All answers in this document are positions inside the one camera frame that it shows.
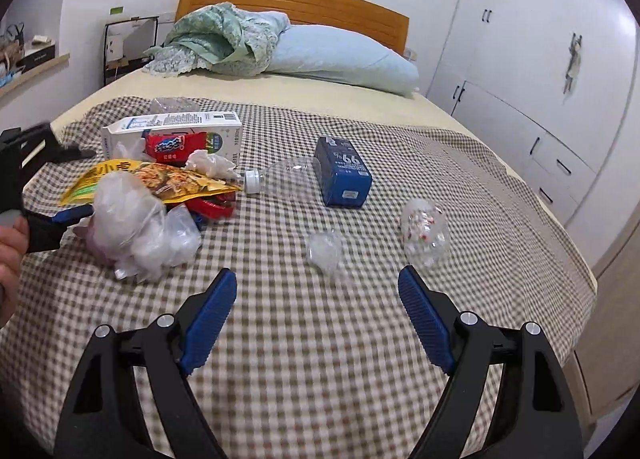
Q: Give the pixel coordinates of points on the white milk carton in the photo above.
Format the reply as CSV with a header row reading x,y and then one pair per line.
x,y
220,139

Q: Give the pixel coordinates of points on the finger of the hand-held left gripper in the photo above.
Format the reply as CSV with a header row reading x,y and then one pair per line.
x,y
70,215
55,146

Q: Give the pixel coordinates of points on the green floral quilt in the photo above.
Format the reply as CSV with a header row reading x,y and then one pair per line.
x,y
220,39

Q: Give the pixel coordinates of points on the yellow snack bag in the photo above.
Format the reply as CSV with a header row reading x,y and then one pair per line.
x,y
165,179

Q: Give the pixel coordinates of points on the light blue pillow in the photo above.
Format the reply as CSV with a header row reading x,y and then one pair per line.
x,y
340,59

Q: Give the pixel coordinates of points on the wooden windowsill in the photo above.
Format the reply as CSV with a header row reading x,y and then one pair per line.
x,y
40,70

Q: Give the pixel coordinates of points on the blue carton box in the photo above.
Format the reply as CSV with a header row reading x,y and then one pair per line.
x,y
345,174

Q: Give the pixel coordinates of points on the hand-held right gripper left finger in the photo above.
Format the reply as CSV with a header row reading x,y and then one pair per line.
x,y
212,319

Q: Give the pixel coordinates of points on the white wardrobe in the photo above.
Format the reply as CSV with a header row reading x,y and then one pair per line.
x,y
525,39

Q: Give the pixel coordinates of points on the white tissue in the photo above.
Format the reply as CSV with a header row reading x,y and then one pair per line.
x,y
210,164

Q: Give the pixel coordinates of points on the brown checked blanket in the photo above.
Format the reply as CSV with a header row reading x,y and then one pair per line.
x,y
320,364

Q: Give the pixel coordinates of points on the black metal rack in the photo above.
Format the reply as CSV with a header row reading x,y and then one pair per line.
x,y
106,46

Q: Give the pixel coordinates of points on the black box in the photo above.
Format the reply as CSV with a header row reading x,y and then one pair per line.
x,y
40,56

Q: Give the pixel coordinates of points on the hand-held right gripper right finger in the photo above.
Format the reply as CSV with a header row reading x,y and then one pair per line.
x,y
425,319

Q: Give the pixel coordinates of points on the white wall socket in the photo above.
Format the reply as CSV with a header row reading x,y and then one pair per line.
x,y
410,54
167,16

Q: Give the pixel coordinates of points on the clear printed plastic cup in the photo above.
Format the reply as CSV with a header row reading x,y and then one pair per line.
x,y
425,234

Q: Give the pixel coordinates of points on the woven handbag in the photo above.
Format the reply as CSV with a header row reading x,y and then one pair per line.
x,y
12,49

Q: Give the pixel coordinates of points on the clear plastic packaging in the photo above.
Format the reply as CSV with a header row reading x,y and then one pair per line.
x,y
172,105

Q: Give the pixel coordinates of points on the clear plastic wrap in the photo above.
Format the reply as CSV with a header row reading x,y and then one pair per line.
x,y
325,251

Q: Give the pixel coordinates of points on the translucent white plastic bag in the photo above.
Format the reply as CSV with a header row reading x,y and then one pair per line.
x,y
125,214

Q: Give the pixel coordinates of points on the person's left hand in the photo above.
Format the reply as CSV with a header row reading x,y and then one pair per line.
x,y
11,259

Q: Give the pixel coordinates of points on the red snack packet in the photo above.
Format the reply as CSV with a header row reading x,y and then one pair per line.
x,y
167,146

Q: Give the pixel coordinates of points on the small green device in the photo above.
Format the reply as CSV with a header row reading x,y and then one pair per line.
x,y
116,10

